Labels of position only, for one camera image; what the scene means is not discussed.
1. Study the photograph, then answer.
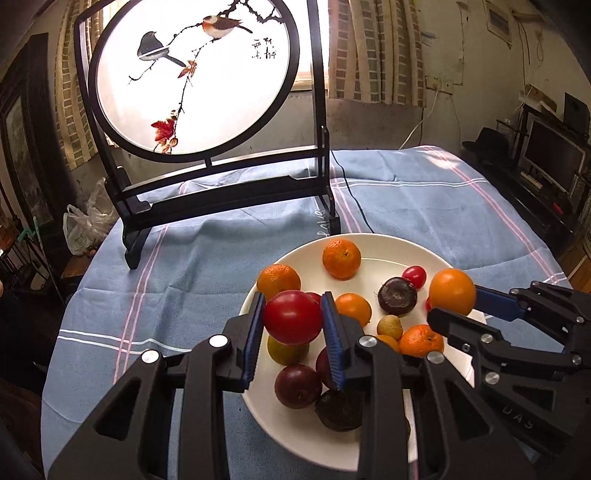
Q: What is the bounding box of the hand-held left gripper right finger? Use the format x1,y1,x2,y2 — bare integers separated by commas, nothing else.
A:
321,291,539,480

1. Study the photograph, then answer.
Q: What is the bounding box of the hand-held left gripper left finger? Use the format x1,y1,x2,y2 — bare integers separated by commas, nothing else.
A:
48,291,267,480

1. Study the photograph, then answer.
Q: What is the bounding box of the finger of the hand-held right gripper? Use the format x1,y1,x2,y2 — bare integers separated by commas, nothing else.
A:
427,307,578,370
473,281,591,356

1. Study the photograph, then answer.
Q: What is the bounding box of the smooth orange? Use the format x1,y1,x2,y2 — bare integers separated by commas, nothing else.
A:
428,268,477,317

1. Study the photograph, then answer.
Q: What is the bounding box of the orange tangerine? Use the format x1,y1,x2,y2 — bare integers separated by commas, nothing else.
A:
256,263,302,301
335,293,373,326

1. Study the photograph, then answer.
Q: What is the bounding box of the dark purple plum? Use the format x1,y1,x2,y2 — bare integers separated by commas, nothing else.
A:
274,364,323,409

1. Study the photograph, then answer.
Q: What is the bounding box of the small yellow fruit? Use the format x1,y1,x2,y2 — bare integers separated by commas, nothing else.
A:
376,315,403,340

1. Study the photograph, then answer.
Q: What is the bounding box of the small red tomato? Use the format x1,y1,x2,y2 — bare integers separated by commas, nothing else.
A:
402,265,427,290

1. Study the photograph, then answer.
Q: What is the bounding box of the dark water chestnut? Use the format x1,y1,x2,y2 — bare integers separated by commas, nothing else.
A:
315,389,365,433
377,276,419,318

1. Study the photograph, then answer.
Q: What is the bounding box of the white round plate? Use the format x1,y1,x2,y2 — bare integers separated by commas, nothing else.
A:
239,234,488,472

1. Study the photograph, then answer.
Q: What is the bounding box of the yellow-green citrus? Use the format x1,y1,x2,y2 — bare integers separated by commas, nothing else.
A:
267,335,311,366

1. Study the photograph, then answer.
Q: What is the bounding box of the large bumpy mandarin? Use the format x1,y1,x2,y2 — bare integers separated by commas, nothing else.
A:
399,324,445,359

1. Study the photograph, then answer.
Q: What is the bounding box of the small bumpy mandarin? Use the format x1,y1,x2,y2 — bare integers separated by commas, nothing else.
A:
322,239,362,280

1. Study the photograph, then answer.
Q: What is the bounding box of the blue checked tablecloth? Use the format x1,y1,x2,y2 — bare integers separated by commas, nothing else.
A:
41,145,571,480

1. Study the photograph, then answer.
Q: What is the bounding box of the grey computer monitor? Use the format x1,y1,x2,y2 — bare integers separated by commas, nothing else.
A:
517,111,591,195

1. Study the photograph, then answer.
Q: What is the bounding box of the black hat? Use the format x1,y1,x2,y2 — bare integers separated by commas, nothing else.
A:
462,127,513,160

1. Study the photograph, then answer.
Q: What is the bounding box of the white plastic bag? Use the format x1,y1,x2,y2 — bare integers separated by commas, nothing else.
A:
62,178,118,257

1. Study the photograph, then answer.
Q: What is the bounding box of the green plastic object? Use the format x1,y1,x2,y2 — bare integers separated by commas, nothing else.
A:
16,217,42,243

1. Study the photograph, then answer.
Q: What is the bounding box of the brick pattern curtain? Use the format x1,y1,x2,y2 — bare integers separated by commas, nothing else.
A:
325,0,426,108
55,0,112,171

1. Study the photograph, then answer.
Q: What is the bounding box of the round bird painting screen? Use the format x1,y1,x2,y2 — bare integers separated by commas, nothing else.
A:
74,0,342,271

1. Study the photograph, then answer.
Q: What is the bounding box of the dark framed painting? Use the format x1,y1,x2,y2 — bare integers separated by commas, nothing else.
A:
0,32,61,222

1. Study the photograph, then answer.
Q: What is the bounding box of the black cable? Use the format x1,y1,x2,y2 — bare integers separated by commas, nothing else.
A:
329,150,377,235

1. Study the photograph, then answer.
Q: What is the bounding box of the white wall cable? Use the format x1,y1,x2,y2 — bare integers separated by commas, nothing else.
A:
399,88,439,151

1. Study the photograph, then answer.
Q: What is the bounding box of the white wall outlet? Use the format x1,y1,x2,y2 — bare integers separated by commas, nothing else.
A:
425,76,455,95

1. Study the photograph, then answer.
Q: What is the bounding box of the white wall vent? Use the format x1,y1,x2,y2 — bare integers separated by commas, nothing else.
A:
485,4,513,47

